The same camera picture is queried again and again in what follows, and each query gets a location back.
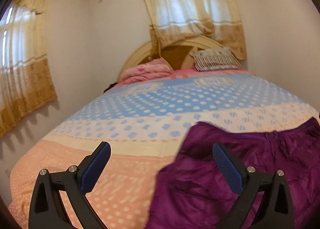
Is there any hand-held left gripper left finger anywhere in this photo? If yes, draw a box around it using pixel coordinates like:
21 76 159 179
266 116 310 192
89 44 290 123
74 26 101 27
28 141 112 229

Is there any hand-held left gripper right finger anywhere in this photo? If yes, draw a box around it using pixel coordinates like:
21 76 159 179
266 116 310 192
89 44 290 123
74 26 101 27
212 142 295 229

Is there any purple hooded puffer jacket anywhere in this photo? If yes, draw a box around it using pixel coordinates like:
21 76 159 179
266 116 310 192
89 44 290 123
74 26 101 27
146 117 320 229

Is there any polka dot bedspread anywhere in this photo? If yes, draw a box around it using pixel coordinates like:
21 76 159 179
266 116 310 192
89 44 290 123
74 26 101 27
7 68 320 229

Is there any dark cloth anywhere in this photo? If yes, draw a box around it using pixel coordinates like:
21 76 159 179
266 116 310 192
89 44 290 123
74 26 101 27
104 82 118 93

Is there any striped floral pillow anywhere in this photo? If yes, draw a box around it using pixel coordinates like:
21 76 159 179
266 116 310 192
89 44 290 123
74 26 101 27
189 47 242 72

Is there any pink folded quilt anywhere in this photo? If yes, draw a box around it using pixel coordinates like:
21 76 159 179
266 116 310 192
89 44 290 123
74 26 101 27
117 59 174 85

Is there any cream wooden headboard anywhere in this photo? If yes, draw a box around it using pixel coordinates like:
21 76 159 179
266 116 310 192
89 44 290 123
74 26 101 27
117 35 225 82

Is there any narrow beige patterned curtain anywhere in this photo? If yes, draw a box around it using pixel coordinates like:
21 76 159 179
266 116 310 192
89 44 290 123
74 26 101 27
0 0 58 138

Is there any wide beige patterned curtain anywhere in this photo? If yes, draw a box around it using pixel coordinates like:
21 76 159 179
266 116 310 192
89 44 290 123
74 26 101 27
135 0 248 61

